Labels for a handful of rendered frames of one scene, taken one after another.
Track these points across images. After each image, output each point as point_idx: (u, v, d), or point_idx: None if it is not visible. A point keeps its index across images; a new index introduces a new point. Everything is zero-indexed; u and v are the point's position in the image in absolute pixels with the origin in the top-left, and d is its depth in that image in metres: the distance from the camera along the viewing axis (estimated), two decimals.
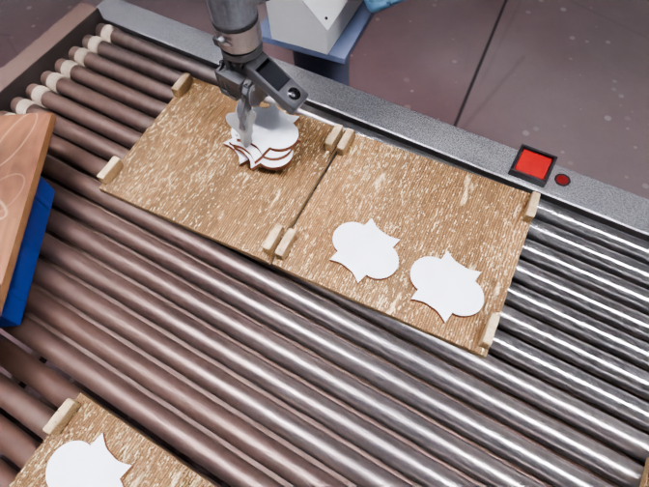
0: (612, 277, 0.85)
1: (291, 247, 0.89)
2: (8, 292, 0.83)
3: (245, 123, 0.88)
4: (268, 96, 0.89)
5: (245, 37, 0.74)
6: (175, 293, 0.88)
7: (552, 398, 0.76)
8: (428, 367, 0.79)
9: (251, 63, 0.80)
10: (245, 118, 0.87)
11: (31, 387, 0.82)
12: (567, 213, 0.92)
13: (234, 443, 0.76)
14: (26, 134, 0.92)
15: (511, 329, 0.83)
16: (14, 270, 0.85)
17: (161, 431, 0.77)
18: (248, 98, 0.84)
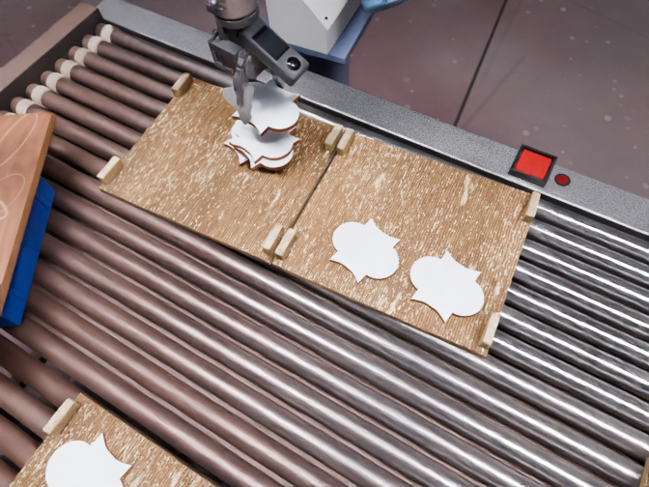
0: (612, 277, 0.85)
1: (291, 247, 0.89)
2: (8, 292, 0.83)
3: (242, 98, 0.82)
4: (266, 69, 0.83)
5: None
6: (175, 293, 0.88)
7: (552, 398, 0.76)
8: (428, 367, 0.79)
9: (247, 30, 0.74)
10: (242, 92, 0.81)
11: (31, 387, 0.82)
12: (567, 213, 0.92)
13: (234, 443, 0.76)
14: (26, 134, 0.92)
15: (511, 329, 0.83)
16: (14, 270, 0.85)
17: (161, 431, 0.77)
18: (244, 70, 0.78)
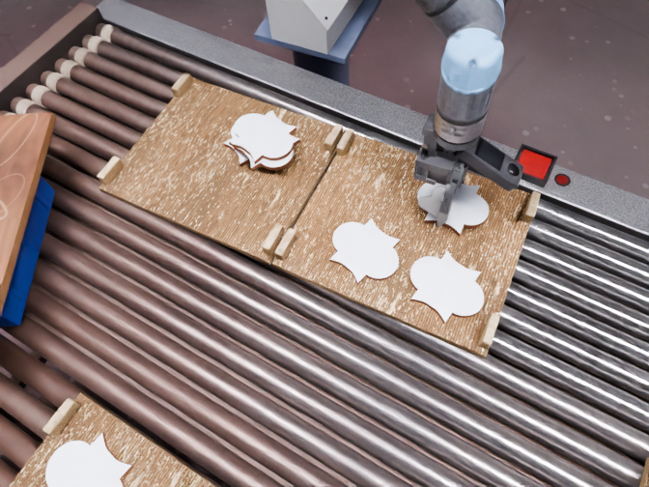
0: (612, 277, 0.85)
1: (291, 247, 0.89)
2: (8, 292, 0.83)
3: (450, 206, 0.82)
4: (464, 173, 0.84)
5: (479, 125, 0.69)
6: (175, 293, 0.88)
7: (552, 398, 0.76)
8: (428, 367, 0.79)
9: (468, 147, 0.75)
10: (451, 201, 0.82)
11: (31, 387, 0.82)
12: (567, 213, 0.92)
13: (234, 443, 0.76)
14: (26, 134, 0.92)
15: (511, 329, 0.83)
16: (14, 270, 0.85)
17: (161, 431, 0.77)
18: (459, 181, 0.79)
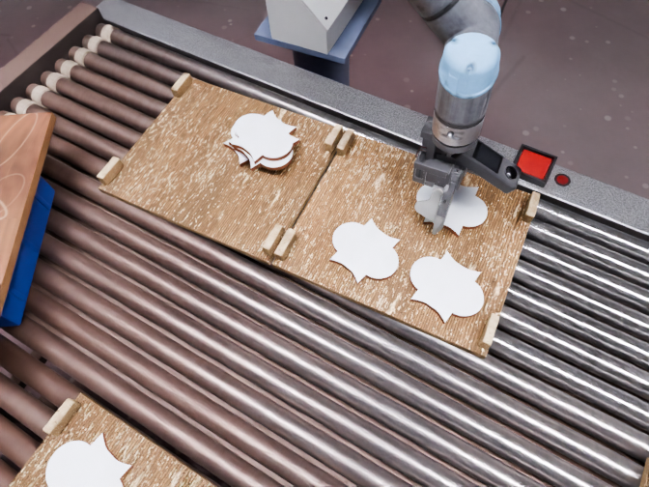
0: (612, 277, 0.85)
1: (291, 247, 0.89)
2: (8, 292, 0.83)
3: (447, 209, 0.82)
4: None
5: (477, 128, 0.70)
6: (175, 293, 0.88)
7: (552, 398, 0.76)
8: (428, 367, 0.79)
9: (466, 150, 0.75)
10: (449, 204, 0.81)
11: (31, 387, 0.82)
12: (567, 213, 0.92)
13: (234, 443, 0.76)
14: (26, 134, 0.92)
15: (511, 329, 0.83)
16: (14, 270, 0.85)
17: (161, 431, 0.77)
18: (457, 184, 0.79)
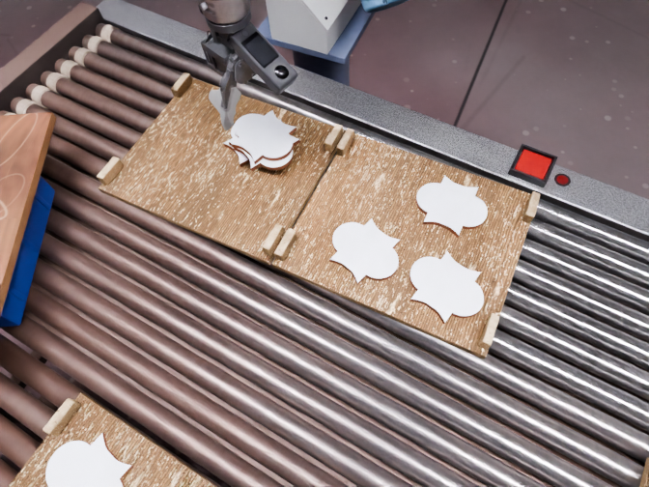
0: (612, 277, 0.85)
1: (291, 247, 0.89)
2: (8, 292, 0.83)
3: (228, 100, 0.81)
4: None
5: (229, 4, 0.68)
6: (175, 293, 0.88)
7: (552, 398, 0.76)
8: (428, 367, 0.79)
9: (238, 35, 0.74)
10: (228, 95, 0.80)
11: (31, 387, 0.82)
12: (567, 213, 0.92)
13: (234, 443, 0.76)
14: (26, 134, 0.92)
15: (511, 329, 0.83)
16: (14, 270, 0.85)
17: (161, 431, 0.77)
18: (234, 73, 0.78)
